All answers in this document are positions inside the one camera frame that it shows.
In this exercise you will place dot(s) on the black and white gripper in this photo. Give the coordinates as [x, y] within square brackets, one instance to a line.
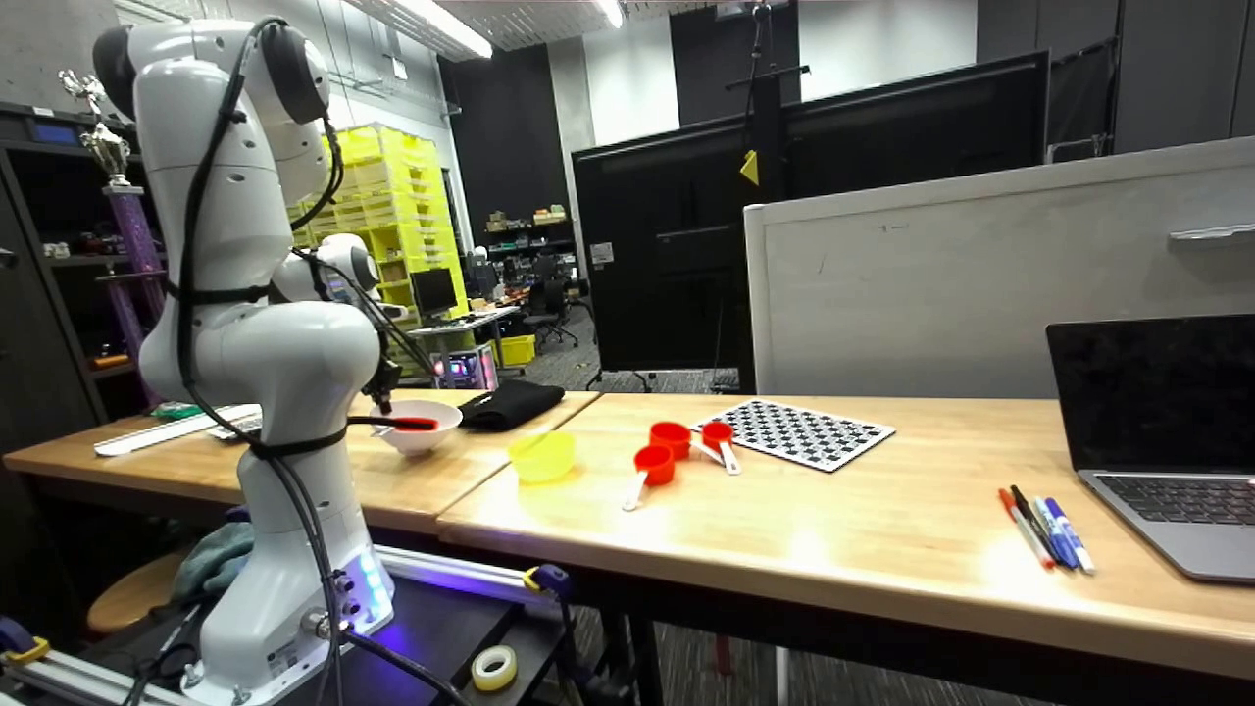
[388, 365]

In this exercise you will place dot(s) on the white bowl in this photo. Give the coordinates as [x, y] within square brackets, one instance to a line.
[427, 438]

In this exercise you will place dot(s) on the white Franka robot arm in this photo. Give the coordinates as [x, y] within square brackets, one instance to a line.
[259, 353]

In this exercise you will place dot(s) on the red piece in white bowl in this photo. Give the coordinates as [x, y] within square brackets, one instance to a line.
[412, 423]

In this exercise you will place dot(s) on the black folded cloth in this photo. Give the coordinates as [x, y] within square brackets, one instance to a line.
[512, 400]

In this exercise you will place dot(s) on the small yellow box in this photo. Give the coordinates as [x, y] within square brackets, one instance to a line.
[521, 351]

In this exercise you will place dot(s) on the yellow plastic cup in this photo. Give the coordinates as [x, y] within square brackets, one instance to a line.
[543, 457]

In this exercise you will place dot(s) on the yellow storage bin rack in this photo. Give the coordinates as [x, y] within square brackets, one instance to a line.
[394, 196]

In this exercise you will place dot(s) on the green flat item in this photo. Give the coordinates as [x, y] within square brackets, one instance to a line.
[177, 408]

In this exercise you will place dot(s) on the teal cloth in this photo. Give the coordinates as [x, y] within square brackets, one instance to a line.
[211, 561]

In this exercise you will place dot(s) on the roll of clear tape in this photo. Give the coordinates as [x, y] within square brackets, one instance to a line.
[495, 667]

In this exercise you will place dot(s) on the purple trophy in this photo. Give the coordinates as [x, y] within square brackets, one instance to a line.
[131, 247]

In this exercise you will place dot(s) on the large black screen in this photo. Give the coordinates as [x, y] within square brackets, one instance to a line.
[667, 262]

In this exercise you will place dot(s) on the round wooden board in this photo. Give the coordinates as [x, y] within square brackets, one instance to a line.
[131, 595]

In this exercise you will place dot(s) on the small red measuring cup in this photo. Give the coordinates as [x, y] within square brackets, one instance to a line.
[717, 433]

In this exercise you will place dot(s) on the black shelf unit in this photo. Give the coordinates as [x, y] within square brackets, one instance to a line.
[53, 262]

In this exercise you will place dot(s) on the checkerboard calibration sheet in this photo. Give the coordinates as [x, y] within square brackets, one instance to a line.
[807, 433]

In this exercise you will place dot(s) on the yellow triangle sticker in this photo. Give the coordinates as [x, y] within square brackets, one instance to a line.
[751, 166]

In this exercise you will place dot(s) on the red pen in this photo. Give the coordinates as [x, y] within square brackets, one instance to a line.
[1022, 526]

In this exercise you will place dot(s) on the black pen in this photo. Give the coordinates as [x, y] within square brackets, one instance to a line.
[1039, 522]

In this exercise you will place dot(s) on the blue pen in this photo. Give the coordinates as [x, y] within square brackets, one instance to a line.
[1069, 530]
[1052, 539]

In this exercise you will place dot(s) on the grey laptop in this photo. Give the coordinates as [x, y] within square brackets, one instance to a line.
[1160, 393]

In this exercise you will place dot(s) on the aluminium rail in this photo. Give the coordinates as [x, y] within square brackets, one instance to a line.
[80, 676]
[458, 572]

